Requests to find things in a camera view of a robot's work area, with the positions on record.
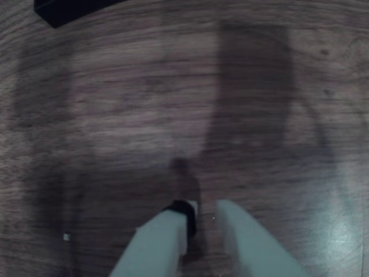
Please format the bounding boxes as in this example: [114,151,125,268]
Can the shallow black box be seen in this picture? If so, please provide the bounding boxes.
[33,0,116,29]

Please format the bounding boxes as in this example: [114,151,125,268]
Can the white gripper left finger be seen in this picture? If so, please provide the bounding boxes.
[109,200,199,277]

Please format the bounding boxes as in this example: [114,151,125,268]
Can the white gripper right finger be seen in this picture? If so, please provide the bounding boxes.
[216,200,311,277]

